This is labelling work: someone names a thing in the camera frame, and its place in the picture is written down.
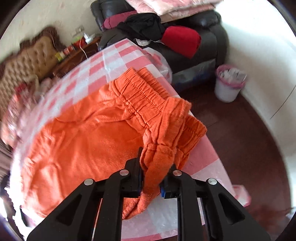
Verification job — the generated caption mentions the orange pants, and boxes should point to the orange pants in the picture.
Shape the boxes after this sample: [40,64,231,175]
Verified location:
[21,68,207,219]

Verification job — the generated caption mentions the black clothing pile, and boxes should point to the black clothing pile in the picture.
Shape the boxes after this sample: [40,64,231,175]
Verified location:
[116,13,166,41]

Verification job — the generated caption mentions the white trash bin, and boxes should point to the white trash bin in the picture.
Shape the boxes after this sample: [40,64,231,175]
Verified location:
[214,64,247,103]

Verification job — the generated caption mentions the black leather armchair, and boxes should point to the black leather armchair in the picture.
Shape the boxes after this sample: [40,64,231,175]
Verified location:
[90,1,228,88]

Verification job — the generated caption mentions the dark wooden nightstand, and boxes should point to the dark wooden nightstand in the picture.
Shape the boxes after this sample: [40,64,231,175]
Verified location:
[52,37,101,78]

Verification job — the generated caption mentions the tufted leather headboard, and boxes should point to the tufted leather headboard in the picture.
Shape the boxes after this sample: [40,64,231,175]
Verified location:
[1,26,65,116]

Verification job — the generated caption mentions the red tin box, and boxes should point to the red tin box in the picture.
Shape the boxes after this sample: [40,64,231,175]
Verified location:
[72,37,87,49]

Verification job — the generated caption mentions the red folded garment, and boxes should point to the red folded garment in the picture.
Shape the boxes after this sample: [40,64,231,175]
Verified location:
[161,26,202,59]

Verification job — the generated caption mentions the maroon cushion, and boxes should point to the maroon cushion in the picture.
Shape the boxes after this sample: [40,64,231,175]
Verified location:
[103,11,137,30]

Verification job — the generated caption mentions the pink floral cushion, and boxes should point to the pink floral cushion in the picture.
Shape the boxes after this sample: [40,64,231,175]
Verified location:
[126,0,221,23]

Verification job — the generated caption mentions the white charging cable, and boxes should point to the white charging cable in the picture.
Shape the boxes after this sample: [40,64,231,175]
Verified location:
[79,38,89,60]

